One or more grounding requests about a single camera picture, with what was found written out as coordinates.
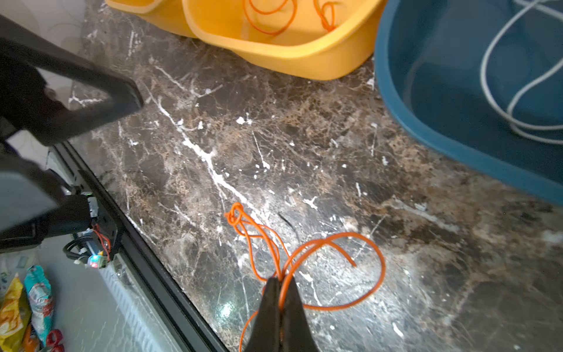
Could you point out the red handled scissors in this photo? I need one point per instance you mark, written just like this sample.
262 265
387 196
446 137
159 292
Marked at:
53 341

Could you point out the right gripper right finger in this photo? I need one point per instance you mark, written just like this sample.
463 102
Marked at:
296 334

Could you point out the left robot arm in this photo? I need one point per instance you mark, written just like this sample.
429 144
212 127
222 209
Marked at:
33 204

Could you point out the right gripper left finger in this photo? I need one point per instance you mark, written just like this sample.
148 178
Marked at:
265 336

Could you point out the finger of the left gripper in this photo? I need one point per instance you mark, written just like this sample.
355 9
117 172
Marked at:
53 93

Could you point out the teal plastic tray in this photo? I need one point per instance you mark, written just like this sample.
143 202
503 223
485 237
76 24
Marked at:
427 60

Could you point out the left yellow plastic tray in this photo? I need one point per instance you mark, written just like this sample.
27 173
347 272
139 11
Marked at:
167 15

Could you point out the colourful snack bags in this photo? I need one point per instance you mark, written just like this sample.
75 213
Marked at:
27 312

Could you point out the yellow plastic tray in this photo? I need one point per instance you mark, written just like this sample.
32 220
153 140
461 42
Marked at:
167 15
319 40

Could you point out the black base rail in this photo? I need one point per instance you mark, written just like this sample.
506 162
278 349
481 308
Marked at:
180 316

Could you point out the middle yellow plastic tray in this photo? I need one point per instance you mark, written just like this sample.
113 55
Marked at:
319 40

